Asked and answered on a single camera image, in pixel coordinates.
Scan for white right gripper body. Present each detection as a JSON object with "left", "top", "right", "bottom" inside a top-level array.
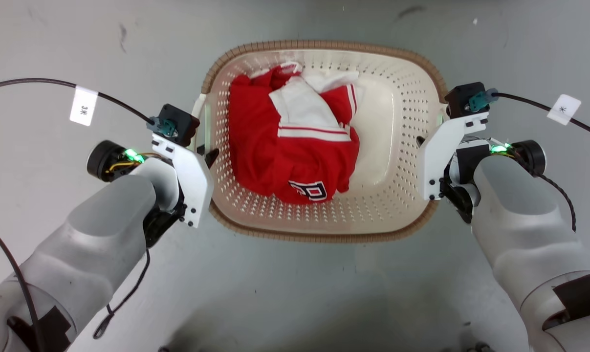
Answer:
[{"left": 416, "top": 112, "right": 492, "bottom": 224}]

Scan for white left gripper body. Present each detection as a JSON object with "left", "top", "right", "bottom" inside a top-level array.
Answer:
[{"left": 143, "top": 134, "right": 215, "bottom": 248}]

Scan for beige laundry basket brown rim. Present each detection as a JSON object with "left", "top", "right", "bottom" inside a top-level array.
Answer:
[{"left": 193, "top": 40, "right": 449, "bottom": 244}]

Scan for red and white jersey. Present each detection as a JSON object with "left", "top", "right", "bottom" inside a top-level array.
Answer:
[{"left": 228, "top": 61, "right": 365, "bottom": 205}]

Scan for black right camera cable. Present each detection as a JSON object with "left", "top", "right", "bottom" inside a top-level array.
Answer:
[{"left": 490, "top": 92, "right": 590, "bottom": 143}]

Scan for black camera cable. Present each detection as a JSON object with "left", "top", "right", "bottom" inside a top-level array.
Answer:
[
  {"left": 0, "top": 78, "right": 155, "bottom": 124},
  {"left": 490, "top": 92, "right": 590, "bottom": 143}
]

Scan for thin black looped cable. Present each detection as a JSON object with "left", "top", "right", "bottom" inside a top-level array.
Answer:
[{"left": 93, "top": 248, "right": 152, "bottom": 340}]

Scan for white paper cable tag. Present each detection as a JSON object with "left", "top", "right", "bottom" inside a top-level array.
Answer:
[
  {"left": 547, "top": 93, "right": 582, "bottom": 126},
  {"left": 69, "top": 86, "right": 99, "bottom": 127}
]

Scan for black twisted right arm cable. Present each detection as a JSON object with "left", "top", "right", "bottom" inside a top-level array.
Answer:
[{"left": 538, "top": 173, "right": 577, "bottom": 233}]

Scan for black left camera cable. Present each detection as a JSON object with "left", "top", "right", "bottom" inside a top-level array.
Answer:
[{"left": 0, "top": 78, "right": 155, "bottom": 124}]

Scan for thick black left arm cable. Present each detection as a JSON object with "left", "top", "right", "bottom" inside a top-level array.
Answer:
[{"left": 0, "top": 217, "right": 47, "bottom": 352}]

